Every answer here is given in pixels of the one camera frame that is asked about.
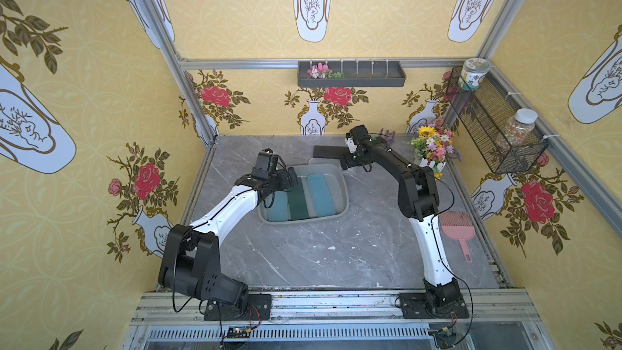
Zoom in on light teal pencil case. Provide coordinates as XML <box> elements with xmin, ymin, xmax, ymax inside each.
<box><xmin>267</xmin><ymin>191</ymin><xmax>289</xmax><ymax>223</ymax></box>

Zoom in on grey plastic storage tray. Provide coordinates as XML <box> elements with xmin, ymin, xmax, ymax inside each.
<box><xmin>258</xmin><ymin>163</ymin><xmax>350</xmax><ymax>225</ymax></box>

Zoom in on light blue pencil case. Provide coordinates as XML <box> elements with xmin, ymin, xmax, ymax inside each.
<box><xmin>307</xmin><ymin>173</ymin><xmax>336</xmax><ymax>217</ymax></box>

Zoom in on dark green pencil case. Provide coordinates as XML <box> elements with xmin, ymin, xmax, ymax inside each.
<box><xmin>287</xmin><ymin>178</ymin><xmax>309</xmax><ymax>220</ymax></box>

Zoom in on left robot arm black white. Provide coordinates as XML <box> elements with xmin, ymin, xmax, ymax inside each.
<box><xmin>158</xmin><ymin>148</ymin><xmax>296</xmax><ymax>311</ymax></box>

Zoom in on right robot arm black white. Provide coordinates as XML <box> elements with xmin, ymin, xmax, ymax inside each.
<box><xmin>339</xmin><ymin>125</ymin><xmax>469</xmax><ymax>318</ymax></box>

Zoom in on black pencil case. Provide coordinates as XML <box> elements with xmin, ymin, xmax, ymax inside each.
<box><xmin>313</xmin><ymin>145</ymin><xmax>350</xmax><ymax>160</ymax></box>

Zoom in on purple pink garden rake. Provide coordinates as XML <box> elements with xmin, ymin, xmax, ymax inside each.
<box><xmin>380</xmin><ymin>129</ymin><xmax>396</xmax><ymax>145</ymax></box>

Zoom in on artificial flower bouquet white pot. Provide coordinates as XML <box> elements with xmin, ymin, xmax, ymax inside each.
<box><xmin>410</xmin><ymin>118</ymin><xmax>461</xmax><ymax>179</ymax></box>

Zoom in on small pink flowers on shelf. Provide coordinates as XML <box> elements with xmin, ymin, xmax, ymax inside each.
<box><xmin>307</xmin><ymin>63</ymin><xmax>344</xmax><ymax>79</ymax></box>

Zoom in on pink plastic dustpan comb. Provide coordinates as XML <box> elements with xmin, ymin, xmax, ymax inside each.
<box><xmin>439</xmin><ymin>212</ymin><xmax>476</xmax><ymax>263</ymax></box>

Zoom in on green patterned tin can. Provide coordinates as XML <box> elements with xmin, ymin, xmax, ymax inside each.
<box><xmin>457</xmin><ymin>58</ymin><xmax>491</xmax><ymax>91</ymax></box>

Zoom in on clear jar white lid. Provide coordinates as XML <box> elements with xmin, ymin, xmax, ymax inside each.
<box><xmin>496</xmin><ymin>109</ymin><xmax>539</xmax><ymax>150</ymax></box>

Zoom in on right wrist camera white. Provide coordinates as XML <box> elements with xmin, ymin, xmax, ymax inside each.
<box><xmin>346</xmin><ymin>136</ymin><xmax>358</xmax><ymax>154</ymax></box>

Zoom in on dark grey wall shelf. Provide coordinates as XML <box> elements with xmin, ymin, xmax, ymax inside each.
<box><xmin>297</xmin><ymin>59</ymin><xmax>407</xmax><ymax>88</ymax></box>

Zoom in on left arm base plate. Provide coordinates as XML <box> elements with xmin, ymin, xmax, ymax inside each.
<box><xmin>203</xmin><ymin>293</ymin><xmax>272</xmax><ymax>322</ymax></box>

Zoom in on black wire wall basket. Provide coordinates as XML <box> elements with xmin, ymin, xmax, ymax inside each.
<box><xmin>445</xmin><ymin>67</ymin><xmax>548</xmax><ymax>174</ymax></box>

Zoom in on small circuit board with wires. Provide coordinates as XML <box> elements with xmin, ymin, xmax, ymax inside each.
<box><xmin>225</xmin><ymin>326</ymin><xmax>254</xmax><ymax>340</ymax></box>

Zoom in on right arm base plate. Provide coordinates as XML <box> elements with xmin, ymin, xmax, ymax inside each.
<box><xmin>394</xmin><ymin>293</ymin><xmax>470</xmax><ymax>320</ymax></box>

